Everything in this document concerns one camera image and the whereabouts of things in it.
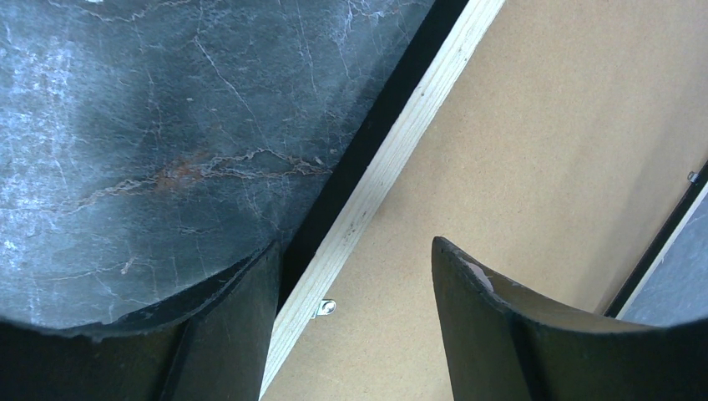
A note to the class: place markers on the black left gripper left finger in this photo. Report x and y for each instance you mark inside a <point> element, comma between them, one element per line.
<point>207,342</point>

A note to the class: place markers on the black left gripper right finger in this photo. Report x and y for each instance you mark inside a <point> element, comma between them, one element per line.
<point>505,341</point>

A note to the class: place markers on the light wooden picture frame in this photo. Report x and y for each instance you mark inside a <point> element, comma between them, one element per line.
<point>376,166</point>

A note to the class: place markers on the brown frame backing board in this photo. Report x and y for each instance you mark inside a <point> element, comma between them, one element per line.
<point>525,166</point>

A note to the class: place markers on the small metal turn clip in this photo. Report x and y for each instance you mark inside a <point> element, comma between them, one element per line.
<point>325,307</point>

